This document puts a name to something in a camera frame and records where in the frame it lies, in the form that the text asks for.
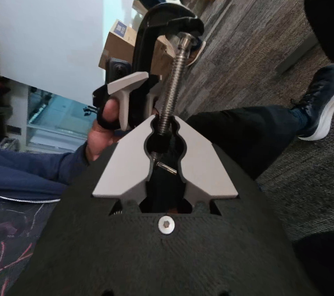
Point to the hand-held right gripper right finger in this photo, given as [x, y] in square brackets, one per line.
[208, 170]

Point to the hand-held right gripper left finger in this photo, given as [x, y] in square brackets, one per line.
[122, 170]

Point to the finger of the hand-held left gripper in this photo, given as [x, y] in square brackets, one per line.
[154, 97]
[125, 83]

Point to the black C-clamp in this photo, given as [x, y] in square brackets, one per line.
[142, 40]

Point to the cardboard box with blue label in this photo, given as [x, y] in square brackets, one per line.
[117, 45]

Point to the person's red black printed shirt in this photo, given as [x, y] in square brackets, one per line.
[15, 236]

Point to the person's dark sneaker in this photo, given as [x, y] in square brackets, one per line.
[318, 105]

